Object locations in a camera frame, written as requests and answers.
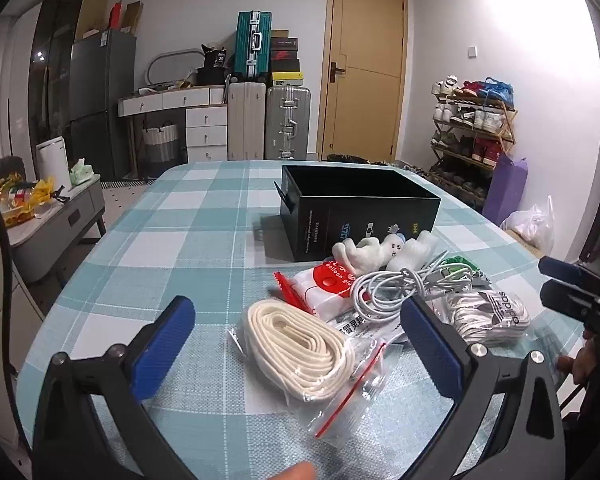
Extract yellow plastic bag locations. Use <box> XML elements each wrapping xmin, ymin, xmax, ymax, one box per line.
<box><xmin>0</xmin><ymin>175</ymin><xmax>63</xmax><ymax>226</ymax></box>

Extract checkered tablecloth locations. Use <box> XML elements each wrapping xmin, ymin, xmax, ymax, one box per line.
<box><xmin>17</xmin><ymin>160</ymin><xmax>588</xmax><ymax>480</ymax></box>

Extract person's left hand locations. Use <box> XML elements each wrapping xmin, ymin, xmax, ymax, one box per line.
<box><xmin>269</xmin><ymin>461</ymin><xmax>317</xmax><ymax>480</ymax></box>

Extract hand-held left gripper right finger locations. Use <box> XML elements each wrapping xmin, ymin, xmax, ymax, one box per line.
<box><xmin>400</xmin><ymin>295</ymin><xmax>566</xmax><ymax>480</ymax></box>

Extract grey side table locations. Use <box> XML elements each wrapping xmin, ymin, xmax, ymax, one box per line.
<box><xmin>0</xmin><ymin>175</ymin><xmax>107</xmax><ymax>286</ymax></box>

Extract white drawer cabinet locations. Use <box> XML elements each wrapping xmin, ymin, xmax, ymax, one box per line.
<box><xmin>185</xmin><ymin>105</ymin><xmax>229</xmax><ymax>163</ymax></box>

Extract black cable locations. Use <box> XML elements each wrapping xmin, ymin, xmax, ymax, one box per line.
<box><xmin>0</xmin><ymin>192</ymin><xmax>26</xmax><ymax>441</ymax></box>

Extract large flat cardboard box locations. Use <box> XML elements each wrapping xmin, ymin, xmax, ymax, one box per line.
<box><xmin>75</xmin><ymin>0</ymin><xmax>112</xmax><ymax>41</ymax></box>

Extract adidas bagged socks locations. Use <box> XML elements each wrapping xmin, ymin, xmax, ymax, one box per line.
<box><xmin>442</xmin><ymin>287</ymin><xmax>532</xmax><ymax>347</ymax></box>

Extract teal suitcase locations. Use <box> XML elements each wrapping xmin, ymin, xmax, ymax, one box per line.
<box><xmin>234</xmin><ymin>10</ymin><xmax>272</xmax><ymax>81</ymax></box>

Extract wooden shoe rack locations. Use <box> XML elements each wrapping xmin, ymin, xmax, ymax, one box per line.
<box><xmin>427</xmin><ymin>77</ymin><xmax>518</xmax><ymax>206</ymax></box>

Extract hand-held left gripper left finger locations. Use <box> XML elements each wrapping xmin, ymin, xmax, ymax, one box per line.
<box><xmin>32</xmin><ymin>296</ymin><xmax>197</xmax><ymax>480</ymax></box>

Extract black bag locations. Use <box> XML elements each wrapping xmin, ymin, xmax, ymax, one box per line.
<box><xmin>196</xmin><ymin>45</ymin><xmax>228</xmax><ymax>87</ymax></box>

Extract green tissue pack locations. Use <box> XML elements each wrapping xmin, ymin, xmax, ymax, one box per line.
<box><xmin>69</xmin><ymin>158</ymin><xmax>101</xmax><ymax>186</ymax></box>

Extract white air purifier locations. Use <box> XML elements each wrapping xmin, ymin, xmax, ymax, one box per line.
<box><xmin>35</xmin><ymin>136</ymin><xmax>73</xmax><ymax>191</ymax></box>

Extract silver suitcase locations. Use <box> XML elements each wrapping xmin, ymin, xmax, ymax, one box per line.
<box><xmin>266</xmin><ymin>85</ymin><xmax>312</xmax><ymax>161</ymax></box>

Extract white desk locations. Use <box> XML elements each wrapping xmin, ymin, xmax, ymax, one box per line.
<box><xmin>118</xmin><ymin>86</ymin><xmax>228</xmax><ymax>181</ymax></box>

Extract cream rope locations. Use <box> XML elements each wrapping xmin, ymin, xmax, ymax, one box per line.
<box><xmin>228</xmin><ymin>300</ymin><xmax>387</xmax><ymax>438</ymax></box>

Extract small cardboard box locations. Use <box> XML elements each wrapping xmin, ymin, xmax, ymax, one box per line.
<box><xmin>124</xmin><ymin>1</ymin><xmax>143</xmax><ymax>36</ymax></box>

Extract green and white packet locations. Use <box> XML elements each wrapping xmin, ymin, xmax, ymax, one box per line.
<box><xmin>439</xmin><ymin>254</ymin><xmax>483</xmax><ymax>283</ymax></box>

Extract person's right hand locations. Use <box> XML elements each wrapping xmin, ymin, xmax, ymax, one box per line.
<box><xmin>559</xmin><ymin>332</ymin><xmax>598</xmax><ymax>385</ymax></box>

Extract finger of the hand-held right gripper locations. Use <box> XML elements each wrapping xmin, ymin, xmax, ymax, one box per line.
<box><xmin>538</xmin><ymin>256</ymin><xmax>600</xmax><ymax>301</ymax></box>
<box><xmin>540</xmin><ymin>280</ymin><xmax>600</xmax><ymax>321</ymax></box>

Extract white plastic bag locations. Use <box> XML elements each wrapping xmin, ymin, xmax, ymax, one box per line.
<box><xmin>500</xmin><ymin>195</ymin><xmax>556</xmax><ymax>256</ymax></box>

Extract beige suitcase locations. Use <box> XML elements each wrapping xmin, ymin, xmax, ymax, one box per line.
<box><xmin>227</xmin><ymin>81</ymin><xmax>267</xmax><ymax>162</ymax></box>

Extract tan wooden door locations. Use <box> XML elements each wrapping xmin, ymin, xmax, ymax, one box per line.
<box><xmin>316</xmin><ymin>0</ymin><xmax>410</xmax><ymax>161</ymax></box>

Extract grey laundry basket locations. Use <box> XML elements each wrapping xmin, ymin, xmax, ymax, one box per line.
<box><xmin>141</xmin><ymin>121</ymin><xmax>180</xmax><ymax>165</ymax></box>

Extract dark clothes pile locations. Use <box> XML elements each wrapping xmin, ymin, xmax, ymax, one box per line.
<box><xmin>0</xmin><ymin>156</ymin><xmax>26</xmax><ymax>183</ymax></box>

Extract clear packet with white item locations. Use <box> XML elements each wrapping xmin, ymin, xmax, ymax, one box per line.
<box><xmin>386</xmin><ymin>232</ymin><xmax>438</xmax><ymax>273</ymax></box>

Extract white plush toy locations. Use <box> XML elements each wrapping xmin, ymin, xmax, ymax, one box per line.
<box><xmin>332</xmin><ymin>232</ymin><xmax>407</xmax><ymax>281</ymax></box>

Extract black cardboard box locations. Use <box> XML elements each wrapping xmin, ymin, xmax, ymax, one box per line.
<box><xmin>274</xmin><ymin>164</ymin><xmax>442</xmax><ymax>264</ymax></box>

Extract white printed plastic packet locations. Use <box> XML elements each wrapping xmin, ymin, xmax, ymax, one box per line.
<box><xmin>325</xmin><ymin>307</ymin><xmax>411</xmax><ymax>348</ymax></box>

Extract white packet with red label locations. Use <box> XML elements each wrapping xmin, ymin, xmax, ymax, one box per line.
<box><xmin>273</xmin><ymin>259</ymin><xmax>363</xmax><ymax>321</ymax></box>

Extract dark tall cabinet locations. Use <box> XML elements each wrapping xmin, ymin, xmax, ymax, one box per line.
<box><xmin>27</xmin><ymin>0</ymin><xmax>91</xmax><ymax>146</ymax></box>

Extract white cable bundle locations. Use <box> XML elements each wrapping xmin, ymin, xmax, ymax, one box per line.
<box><xmin>350</xmin><ymin>255</ymin><xmax>476</xmax><ymax>322</ymax></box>

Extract grey refrigerator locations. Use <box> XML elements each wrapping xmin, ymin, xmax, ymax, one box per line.
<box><xmin>69</xmin><ymin>29</ymin><xmax>137</xmax><ymax>181</ymax></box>

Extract stack of shoe boxes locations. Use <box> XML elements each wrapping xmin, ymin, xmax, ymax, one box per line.
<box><xmin>270</xmin><ymin>29</ymin><xmax>303</xmax><ymax>87</ymax></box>

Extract oval white frame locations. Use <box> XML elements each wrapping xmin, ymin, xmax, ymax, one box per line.
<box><xmin>146</xmin><ymin>48</ymin><xmax>203</xmax><ymax>86</ymax></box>

